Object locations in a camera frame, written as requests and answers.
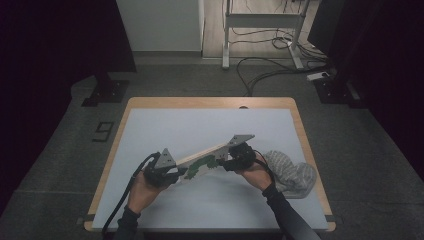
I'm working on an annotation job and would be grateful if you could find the person's left hand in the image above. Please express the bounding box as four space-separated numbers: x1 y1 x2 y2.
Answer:
127 172 168 214

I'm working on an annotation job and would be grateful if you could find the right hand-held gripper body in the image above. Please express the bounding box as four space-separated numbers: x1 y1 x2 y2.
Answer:
227 134 257 173

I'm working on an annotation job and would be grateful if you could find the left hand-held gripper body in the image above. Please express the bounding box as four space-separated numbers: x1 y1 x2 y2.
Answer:
143 148 178 188

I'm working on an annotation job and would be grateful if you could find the white picture book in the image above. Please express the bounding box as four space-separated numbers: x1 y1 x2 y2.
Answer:
174 141 234 183

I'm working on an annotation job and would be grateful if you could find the red and black gripper cable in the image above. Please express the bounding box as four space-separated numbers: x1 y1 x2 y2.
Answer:
253 149 276 185

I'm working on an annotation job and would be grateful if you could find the white metal desk frame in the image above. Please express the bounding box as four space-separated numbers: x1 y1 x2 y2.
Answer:
221 0 312 70

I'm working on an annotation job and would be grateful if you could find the person's right hand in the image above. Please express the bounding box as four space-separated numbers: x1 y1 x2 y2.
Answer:
238 161 274 192

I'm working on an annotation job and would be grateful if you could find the black floor cable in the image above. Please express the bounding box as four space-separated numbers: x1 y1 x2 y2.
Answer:
236 56 333 98

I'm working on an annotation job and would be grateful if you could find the light blue table mat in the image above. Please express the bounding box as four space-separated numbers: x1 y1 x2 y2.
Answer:
91 108 330 232

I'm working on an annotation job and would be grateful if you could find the white cabinet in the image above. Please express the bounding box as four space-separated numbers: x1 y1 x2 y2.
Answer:
115 0 205 53

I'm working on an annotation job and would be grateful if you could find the white power strip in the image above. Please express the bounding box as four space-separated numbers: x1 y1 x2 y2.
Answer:
306 71 331 82

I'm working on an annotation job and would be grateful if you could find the wooden table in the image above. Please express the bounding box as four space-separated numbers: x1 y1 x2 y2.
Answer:
83 96 337 233

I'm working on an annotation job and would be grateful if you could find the grey striped sock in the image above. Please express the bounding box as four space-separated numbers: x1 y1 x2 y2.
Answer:
263 150 318 200

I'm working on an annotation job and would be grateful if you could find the black stand base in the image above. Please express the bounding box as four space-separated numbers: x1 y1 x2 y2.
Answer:
313 77 368 109
81 71 131 108

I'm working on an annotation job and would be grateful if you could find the tangle of black cables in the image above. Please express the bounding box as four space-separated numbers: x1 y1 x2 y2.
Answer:
229 26 329 63

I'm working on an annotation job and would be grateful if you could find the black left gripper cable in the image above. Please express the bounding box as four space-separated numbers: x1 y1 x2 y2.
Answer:
101 151 162 240

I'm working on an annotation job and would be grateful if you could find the dark curtain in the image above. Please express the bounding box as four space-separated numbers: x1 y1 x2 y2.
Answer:
307 0 424 184
0 0 138 214

